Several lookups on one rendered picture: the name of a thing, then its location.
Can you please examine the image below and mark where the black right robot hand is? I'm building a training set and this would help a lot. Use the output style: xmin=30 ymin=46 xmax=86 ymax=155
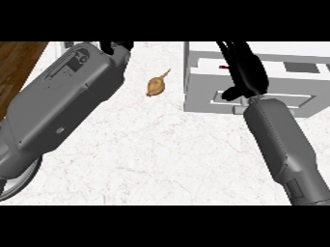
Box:
xmin=216 ymin=41 xmax=270 ymax=101

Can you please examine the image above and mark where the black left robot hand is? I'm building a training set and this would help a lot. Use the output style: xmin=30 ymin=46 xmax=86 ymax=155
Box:
xmin=101 ymin=41 xmax=136 ymax=56

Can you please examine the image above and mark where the white drawer front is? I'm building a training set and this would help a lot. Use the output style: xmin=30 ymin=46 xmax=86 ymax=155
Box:
xmin=185 ymin=67 xmax=330 ymax=119

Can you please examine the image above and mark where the white cabinet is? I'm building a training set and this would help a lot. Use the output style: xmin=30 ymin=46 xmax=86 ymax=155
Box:
xmin=185 ymin=41 xmax=330 ymax=75

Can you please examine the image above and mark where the brown onion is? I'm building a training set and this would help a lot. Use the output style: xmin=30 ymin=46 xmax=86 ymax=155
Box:
xmin=145 ymin=68 xmax=173 ymax=97

